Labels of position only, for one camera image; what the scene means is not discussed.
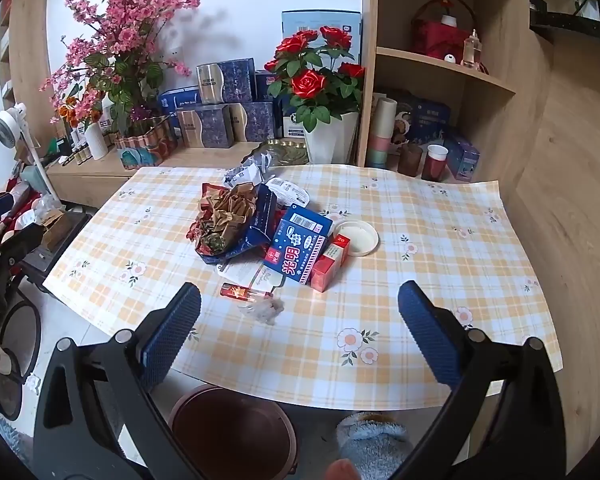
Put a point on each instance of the heap of clothes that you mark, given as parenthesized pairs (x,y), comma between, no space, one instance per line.
(10,195)

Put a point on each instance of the red gift basket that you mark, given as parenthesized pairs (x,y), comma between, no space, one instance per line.
(437,32)

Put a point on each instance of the red paper cup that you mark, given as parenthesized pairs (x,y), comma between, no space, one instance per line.
(434,165)

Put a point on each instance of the blue white carton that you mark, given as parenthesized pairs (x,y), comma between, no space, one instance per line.
(300,240)

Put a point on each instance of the crumpled white blue wrapper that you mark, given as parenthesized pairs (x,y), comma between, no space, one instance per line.
(247,170)

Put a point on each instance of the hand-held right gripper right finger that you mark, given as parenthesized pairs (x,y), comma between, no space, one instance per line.
(427,332)

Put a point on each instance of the flat blue box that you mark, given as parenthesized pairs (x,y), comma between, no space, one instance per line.
(180,101)

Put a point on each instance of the blue printed box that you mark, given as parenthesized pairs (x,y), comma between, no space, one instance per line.
(425,115)

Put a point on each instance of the wooden sideboard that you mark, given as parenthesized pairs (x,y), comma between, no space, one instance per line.
(90,177)

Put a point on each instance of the glass perfume bottle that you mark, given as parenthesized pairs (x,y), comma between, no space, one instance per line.
(471,50)

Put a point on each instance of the brown cup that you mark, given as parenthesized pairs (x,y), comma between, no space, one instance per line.
(410,160)

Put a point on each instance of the red cigarette box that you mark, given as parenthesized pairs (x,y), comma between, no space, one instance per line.
(330,262)

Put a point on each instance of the wooden shelf unit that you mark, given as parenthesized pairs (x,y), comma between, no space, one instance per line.
(480,110)

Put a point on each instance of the black case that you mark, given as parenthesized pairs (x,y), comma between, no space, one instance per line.
(67,230)

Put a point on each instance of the white paper sheet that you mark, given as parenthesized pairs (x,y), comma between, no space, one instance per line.
(245,272)

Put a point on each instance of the blue snack bag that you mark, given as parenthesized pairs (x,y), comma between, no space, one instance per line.
(260,225)

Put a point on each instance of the white round lid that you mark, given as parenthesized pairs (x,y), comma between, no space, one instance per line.
(356,237)

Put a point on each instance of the dark blue box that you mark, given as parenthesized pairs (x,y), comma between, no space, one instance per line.
(265,85)

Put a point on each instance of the red rose plant white pot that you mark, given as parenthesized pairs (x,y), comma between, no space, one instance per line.
(325,110)

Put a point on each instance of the black speckled counter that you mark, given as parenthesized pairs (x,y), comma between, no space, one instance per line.
(565,22)

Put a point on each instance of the row of small bottles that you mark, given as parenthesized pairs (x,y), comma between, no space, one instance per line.
(77,156)

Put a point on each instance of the white stand fan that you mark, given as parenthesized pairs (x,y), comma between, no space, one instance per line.
(7,125)

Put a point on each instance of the person's right leg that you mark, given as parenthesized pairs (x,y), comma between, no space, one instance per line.
(375,445)

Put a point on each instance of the stack of pastel cups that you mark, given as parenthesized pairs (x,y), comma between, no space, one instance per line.
(382,135)

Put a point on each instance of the gold green tray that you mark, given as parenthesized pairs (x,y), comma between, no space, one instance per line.
(280,152)

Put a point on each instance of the white barcode packet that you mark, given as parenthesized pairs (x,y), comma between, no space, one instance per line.
(287,191)

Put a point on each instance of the black round frame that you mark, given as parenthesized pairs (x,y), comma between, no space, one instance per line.
(2,390)

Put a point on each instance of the orange flower bunch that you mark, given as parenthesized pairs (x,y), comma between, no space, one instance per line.
(75,110)

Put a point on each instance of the striped wavy tin planter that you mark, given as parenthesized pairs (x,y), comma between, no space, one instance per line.
(147,145)

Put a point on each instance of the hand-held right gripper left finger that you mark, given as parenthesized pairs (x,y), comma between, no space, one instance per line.
(172,332)

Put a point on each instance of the pink blossom plant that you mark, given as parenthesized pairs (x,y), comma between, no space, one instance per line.
(125,25)

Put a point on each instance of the brown plastic bin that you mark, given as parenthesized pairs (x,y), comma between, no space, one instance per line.
(230,430)

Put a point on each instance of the small blue box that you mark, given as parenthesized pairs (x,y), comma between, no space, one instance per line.
(465,160)

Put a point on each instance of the crumpled clear wrap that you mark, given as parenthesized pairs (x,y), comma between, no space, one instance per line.
(266,309)

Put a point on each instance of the brown gold crumpled wrapper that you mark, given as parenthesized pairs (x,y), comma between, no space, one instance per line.
(225,212)

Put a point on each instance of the large light blue carton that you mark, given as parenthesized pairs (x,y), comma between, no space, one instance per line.
(305,22)

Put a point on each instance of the white blue box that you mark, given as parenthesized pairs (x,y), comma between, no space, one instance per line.
(292,127)

